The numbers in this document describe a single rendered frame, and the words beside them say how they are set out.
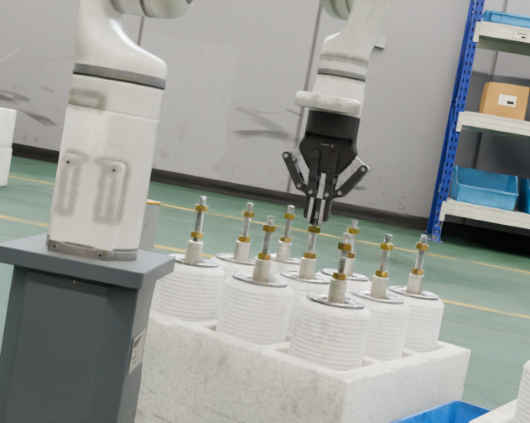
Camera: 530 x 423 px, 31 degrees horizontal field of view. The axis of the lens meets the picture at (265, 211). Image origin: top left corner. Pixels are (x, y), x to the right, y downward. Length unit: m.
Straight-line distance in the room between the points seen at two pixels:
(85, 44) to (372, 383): 0.55
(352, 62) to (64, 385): 0.64
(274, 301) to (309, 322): 0.08
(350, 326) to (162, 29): 5.57
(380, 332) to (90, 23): 0.59
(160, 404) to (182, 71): 5.39
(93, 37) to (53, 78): 5.92
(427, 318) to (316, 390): 0.30
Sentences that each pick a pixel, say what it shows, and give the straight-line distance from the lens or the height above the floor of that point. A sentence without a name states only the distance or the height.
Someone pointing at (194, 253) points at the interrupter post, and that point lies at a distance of 1.32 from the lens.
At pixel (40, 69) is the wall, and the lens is 6.88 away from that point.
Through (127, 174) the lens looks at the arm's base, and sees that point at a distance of 0.92.
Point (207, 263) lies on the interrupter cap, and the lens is 1.32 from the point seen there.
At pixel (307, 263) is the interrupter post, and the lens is 1.35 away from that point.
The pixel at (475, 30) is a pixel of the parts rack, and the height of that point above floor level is 1.26.
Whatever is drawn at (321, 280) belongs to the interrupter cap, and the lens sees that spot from 1.35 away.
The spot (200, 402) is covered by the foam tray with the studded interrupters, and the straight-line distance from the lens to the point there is 1.25.
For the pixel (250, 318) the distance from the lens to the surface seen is 1.23.
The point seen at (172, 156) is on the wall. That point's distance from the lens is 6.58.
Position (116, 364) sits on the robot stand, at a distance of 0.93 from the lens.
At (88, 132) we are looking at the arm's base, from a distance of 0.91.
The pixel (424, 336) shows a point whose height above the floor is 0.20.
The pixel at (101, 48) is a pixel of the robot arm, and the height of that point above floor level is 0.50.
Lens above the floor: 0.44
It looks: 5 degrees down
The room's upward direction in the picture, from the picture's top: 10 degrees clockwise
